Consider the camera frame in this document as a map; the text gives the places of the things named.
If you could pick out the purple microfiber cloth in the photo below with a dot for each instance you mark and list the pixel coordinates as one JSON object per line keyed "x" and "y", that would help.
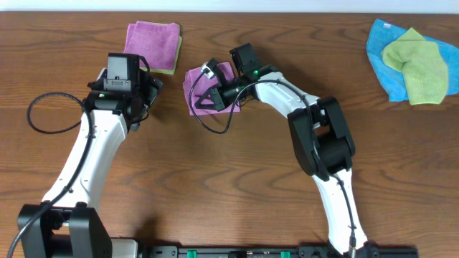
{"x": 203, "y": 84}

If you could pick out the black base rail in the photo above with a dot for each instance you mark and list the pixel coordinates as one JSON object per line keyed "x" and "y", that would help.
{"x": 308, "y": 251}

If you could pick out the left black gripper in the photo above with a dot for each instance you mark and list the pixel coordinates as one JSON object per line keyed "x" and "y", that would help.
{"x": 153, "y": 85}

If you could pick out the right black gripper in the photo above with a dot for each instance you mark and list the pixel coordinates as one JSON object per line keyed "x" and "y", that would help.
{"x": 215, "y": 97}

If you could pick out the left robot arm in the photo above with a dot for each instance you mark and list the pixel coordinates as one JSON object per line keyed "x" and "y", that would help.
{"x": 66, "y": 223}

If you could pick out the green microfiber cloth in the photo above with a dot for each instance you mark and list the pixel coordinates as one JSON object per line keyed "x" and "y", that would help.
{"x": 424, "y": 71}

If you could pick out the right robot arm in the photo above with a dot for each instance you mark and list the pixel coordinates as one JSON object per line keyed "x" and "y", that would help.
{"x": 321, "y": 137}

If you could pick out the folded purple cloth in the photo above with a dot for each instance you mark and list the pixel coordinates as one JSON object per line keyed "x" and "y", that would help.
{"x": 138, "y": 38}

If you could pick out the folded green cloth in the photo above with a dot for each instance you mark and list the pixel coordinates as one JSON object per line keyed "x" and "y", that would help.
{"x": 164, "y": 48}

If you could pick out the blue microfiber cloth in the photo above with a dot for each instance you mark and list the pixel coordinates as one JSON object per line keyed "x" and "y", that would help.
{"x": 392, "y": 81}

